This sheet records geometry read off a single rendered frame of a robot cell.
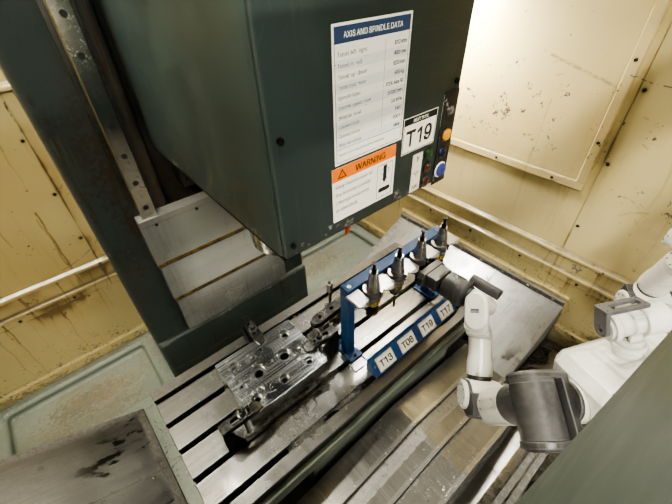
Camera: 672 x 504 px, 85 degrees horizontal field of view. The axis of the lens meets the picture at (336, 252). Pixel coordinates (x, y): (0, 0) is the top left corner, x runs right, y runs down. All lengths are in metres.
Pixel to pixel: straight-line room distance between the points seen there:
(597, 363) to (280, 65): 0.83
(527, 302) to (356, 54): 1.41
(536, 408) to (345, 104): 0.68
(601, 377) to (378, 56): 0.74
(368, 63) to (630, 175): 1.06
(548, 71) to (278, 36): 1.12
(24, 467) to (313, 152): 1.41
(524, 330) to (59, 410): 1.95
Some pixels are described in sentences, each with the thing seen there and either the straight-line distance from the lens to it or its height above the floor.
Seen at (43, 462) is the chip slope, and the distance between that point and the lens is 1.67.
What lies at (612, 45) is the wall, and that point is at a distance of 1.43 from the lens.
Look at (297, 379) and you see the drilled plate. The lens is 1.22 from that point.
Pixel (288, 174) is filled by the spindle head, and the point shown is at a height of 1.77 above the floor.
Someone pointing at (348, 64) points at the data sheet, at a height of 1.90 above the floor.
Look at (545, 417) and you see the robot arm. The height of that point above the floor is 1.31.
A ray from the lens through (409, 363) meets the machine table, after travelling 1.36.
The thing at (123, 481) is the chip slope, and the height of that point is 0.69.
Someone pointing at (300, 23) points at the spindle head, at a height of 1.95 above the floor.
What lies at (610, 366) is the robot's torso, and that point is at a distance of 0.97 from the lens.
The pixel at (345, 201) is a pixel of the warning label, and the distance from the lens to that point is 0.66.
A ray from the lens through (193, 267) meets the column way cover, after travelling 1.38.
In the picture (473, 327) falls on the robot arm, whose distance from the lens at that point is 1.14.
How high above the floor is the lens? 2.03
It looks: 40 degrees down
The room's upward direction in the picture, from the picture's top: 2 degrees counter-clockwise
